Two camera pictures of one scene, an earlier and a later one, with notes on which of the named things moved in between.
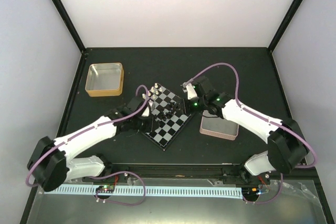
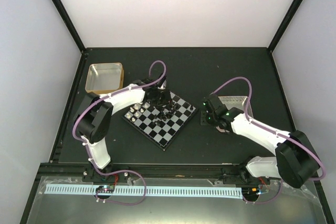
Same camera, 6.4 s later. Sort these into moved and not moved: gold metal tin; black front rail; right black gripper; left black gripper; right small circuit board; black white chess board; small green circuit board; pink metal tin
Moved: pink metal tin; left black gripper; right black gripper
Not moved: black white chess board; right small circuit board; gold metal tin; small green circuit board; black front rail
